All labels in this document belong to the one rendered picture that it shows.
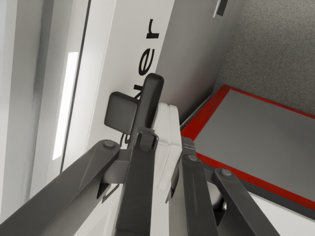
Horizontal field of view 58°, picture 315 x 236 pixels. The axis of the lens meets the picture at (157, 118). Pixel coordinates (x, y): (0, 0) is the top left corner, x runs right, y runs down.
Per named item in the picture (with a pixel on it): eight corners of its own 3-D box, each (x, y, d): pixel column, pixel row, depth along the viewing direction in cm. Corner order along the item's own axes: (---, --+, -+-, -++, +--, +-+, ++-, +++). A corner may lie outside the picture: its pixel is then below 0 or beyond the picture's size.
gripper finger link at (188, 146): (179, 176, 14) (236, 190, 14) (176, 134, 19) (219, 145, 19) (171, 200, 15) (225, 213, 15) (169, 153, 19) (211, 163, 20)
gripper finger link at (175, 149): (169, 145, 15) (183, 148, 15) (168, 103, 22) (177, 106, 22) (155, 189, 17) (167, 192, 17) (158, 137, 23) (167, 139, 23)
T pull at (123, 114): (167, 76, 20) (160, 78, 19) (142, 162, 23) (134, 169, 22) (123, 60, 21) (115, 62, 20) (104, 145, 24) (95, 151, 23)
